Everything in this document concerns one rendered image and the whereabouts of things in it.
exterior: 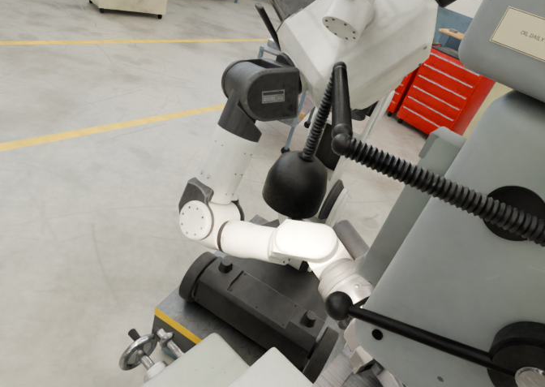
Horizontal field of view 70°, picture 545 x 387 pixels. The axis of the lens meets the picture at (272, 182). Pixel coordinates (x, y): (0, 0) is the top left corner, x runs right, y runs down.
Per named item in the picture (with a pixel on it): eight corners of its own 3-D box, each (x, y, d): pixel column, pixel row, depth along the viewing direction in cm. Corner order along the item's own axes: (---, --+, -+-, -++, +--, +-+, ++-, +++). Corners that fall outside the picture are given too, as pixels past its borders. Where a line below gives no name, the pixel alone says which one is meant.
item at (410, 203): (353, 271, 51) (430, 131, 40) (366, 259, 54) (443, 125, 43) (379, 291, 49) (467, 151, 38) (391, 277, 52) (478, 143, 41)
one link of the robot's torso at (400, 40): (266, 57, 106) (216, -21, 72) (375, -20, 101) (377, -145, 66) (323, 147, 100) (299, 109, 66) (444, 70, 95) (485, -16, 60)
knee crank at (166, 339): (145, 335, 129) (148, 324, 126) (160, 325, 133) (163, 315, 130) (188, 385, 119) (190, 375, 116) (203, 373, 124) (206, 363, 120)
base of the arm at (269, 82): (233, 118, 87) (212, 70, 81) (283, 93, 89) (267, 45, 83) (257, 139, 75) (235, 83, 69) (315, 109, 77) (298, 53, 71)
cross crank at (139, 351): (109, 365, 109) (111, 340, 103) (145, 341, 118) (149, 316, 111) (142, 410, 102) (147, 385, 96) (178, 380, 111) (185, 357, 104)
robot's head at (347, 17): (325, 37, 68) (319, 10, 59) (354, -16, 67) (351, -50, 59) (360, 51, 66) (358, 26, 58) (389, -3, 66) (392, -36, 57)
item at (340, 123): (330, 75, 38) (335, 62, 38) (343, 80, 38) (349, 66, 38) (328, 156, 24) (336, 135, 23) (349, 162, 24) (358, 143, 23)
